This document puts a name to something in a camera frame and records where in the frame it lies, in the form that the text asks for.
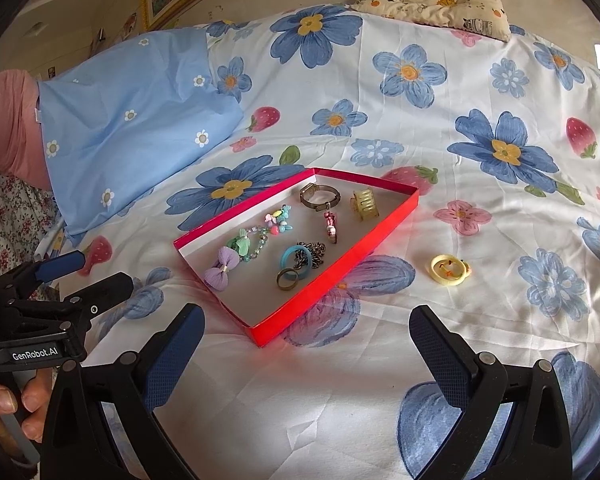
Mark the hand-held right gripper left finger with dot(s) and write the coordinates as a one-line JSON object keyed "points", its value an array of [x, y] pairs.
{"points": [[170, 360]]}

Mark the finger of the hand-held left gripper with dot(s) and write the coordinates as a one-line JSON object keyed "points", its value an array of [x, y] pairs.
{"points": [[60, 266], [105, 292]]}

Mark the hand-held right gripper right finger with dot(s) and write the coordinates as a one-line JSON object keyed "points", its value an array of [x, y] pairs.
{"points": [[445, 360]]}

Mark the red shallow box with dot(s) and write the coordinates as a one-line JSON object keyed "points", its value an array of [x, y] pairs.
{"points": [[265, 300]]}

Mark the pink cartoon hair clip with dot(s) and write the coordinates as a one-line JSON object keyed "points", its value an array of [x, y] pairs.
{"points": [[331, 230]]}

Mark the person's left hand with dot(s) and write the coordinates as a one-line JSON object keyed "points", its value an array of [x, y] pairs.
{"points": [[32, 390]]}

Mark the red floral patterned cloth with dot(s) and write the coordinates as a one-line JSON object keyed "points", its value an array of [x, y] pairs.
{"points": [[15, 225]]}

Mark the yellow round hair clip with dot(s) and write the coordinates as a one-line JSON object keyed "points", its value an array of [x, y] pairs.
{"points": [[437, 267]]}

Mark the purple bow hair clip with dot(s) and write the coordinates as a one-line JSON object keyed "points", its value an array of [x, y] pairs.
{"points": [[215, 277]]}

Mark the blue flower print pillow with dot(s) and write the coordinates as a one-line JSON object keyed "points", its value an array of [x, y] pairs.
{"points": [[130, 110]]}

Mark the yellow hair claw clip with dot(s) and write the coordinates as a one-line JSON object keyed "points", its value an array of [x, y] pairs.
{"points": [[365, 207]]}

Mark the gold mesh band wristwatch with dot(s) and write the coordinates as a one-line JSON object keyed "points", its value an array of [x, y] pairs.
{"points": [[307, 194]]}

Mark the white floral bed sheet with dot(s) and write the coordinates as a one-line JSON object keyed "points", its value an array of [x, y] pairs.
{"points": [[420, 135]]}

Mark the panda print pillow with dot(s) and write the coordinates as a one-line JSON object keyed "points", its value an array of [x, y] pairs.
{"points": [[430, 5]]}

